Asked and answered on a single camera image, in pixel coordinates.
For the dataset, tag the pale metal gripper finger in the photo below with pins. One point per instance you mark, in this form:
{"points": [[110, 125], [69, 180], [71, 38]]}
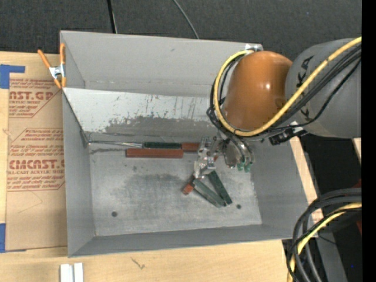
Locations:
{"points": [[204, 151], [211, 162]]}

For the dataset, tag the red-brown flat block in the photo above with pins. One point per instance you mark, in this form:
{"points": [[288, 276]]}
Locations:
{"points": [[191, 146], [154, 153], [188, 188]]}

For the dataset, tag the dark green flat block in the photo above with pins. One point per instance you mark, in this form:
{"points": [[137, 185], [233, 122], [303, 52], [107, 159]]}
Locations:
{"points": [[220, 188], [207, 192], [161, 145]]}

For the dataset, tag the grey metal bin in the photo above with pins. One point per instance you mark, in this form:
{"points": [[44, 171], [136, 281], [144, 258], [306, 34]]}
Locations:
{"points": [[164, 204]]}

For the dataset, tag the brown cardboard board red print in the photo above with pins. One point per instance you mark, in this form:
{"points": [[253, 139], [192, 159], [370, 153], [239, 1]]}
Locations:
{"points": [[32, 192]]}

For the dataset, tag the black cylinder on white bracket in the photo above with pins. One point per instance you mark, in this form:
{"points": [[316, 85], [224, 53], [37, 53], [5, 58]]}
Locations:
{"points": [[279, 139]]}

